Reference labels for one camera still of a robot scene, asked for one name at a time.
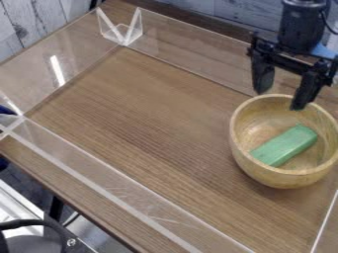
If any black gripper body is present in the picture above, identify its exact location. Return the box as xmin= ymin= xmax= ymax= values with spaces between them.
xmin=248 ymin=0 xmax=338 ymax=86

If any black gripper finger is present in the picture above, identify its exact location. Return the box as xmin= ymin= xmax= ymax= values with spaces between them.
xmin=252 ymin=51 xmax=276 ymax=94
xmin=290 ymin=70 xmax=327 ymax=111

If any green rectangular block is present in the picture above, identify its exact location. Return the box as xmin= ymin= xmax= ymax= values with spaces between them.
xmin=252 ymin=125 xmax=319 ymax=167

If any brown wooden bowl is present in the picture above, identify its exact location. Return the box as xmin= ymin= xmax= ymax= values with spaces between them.
xmin=229 ymin=94 xmax=338 ymax=189

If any blue object at left edge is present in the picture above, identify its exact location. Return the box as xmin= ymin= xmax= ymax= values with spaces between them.
xmin=0 ymin=105 xmax=18 ymax=116

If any black table leg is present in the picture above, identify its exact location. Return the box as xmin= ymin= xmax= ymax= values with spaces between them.
xmin=50 ymin=197 xmax=65 ymax=221

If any clear acrylic barrier wall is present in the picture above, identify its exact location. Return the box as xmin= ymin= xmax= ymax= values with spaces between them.
xmin=0 ymin=1 xmax=338 ymax=253

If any black metal base plate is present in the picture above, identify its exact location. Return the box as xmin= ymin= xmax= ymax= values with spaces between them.
xmin=0 ymin=223 xmax=101 ymax=253

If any black cable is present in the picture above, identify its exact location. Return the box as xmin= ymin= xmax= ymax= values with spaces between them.
xmin=0 ymin=218 xmax=71 ymax=253

